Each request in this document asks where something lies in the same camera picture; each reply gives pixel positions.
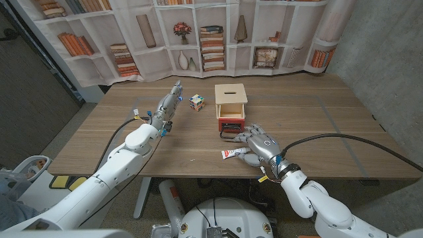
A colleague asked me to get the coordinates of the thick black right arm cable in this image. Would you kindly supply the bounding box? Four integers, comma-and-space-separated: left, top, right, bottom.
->
280, 133, 423, 173

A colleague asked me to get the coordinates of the white red toothpaste tube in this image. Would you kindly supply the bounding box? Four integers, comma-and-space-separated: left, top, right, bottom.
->
221, 147, 252, 160

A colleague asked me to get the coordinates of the white cylinder with orange label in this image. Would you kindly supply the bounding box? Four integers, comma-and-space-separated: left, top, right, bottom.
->
158, 179, 186, 237

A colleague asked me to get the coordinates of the left wrist connector wire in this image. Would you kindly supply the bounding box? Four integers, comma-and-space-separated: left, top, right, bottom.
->
132, 108, 151, 122

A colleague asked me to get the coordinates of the light wooden slotted box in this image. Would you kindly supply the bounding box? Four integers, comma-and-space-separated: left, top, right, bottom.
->
214, 83, 249, 120

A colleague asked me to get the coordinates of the printed bookshelf backdrop cloth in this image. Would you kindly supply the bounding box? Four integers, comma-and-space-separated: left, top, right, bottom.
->
9, 0, 358, 89

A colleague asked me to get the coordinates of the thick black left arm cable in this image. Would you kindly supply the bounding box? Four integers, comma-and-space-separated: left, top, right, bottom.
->
94, 115, 151, 173

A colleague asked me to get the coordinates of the right wrist connector wire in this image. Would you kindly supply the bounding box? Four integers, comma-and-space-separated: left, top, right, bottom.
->
257, 165, 282, 184

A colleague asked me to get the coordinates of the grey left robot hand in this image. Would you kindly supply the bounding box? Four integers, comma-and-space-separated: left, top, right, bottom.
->
150, 79, 184, 133

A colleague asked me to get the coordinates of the crumpled silver foil tray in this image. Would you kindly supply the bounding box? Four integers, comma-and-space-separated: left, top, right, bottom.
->
151, 223, 173, 238

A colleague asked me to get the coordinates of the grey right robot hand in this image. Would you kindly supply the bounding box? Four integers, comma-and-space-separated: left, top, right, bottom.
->
233, 123, 300, 179

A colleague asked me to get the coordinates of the person in blue jeans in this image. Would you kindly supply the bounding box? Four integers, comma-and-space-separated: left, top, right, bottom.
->
0, 170, 44, 231

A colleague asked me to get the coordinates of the grey metal table leg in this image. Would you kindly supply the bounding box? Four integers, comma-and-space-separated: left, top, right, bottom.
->
133, 177, 152, 220

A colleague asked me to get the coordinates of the yellow black-edged pad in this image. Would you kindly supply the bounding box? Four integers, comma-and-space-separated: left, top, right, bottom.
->
68, 177, 89, 192
49, 175, 69, 190

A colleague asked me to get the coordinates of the multicolour puzzle cube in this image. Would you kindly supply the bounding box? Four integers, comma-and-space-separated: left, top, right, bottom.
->
188, 94, 206, 112

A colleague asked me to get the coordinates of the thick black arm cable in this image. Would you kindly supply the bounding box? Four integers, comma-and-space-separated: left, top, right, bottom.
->
94, 115, 151, 173
280, 133, 423, 173

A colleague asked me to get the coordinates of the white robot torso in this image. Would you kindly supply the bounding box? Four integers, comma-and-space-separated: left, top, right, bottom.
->
178, 197, 274, 238

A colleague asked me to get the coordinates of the wrist connector wire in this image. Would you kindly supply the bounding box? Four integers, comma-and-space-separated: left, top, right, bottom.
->
132, 108, 151, 122
257, 165, 282, 184

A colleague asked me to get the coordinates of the red drawer with black handle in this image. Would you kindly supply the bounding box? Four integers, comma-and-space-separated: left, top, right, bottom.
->
217, 112, 246, 139

